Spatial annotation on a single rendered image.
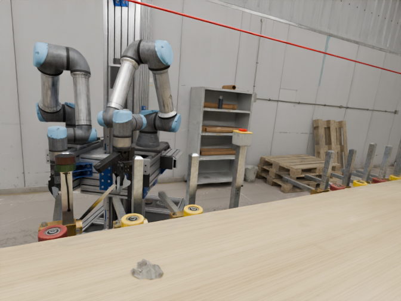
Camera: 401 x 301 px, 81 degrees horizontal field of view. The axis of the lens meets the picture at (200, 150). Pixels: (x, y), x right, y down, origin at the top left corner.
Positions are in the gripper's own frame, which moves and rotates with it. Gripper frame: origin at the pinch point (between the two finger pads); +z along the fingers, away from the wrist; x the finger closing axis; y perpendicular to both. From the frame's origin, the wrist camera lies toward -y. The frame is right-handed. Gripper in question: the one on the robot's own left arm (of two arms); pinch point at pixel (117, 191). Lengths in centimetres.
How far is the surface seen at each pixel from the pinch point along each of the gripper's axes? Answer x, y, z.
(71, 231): -6.0, -21.0, 8.5
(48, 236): -14.8, -30.6, 2.2
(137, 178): -13.4, 1.4, -9.5
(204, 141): 163, 248, 25
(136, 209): -13.4, 1.2, 4.0
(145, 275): -48, -18, 2
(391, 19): -9, 662, -258
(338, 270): -83, 24, 3
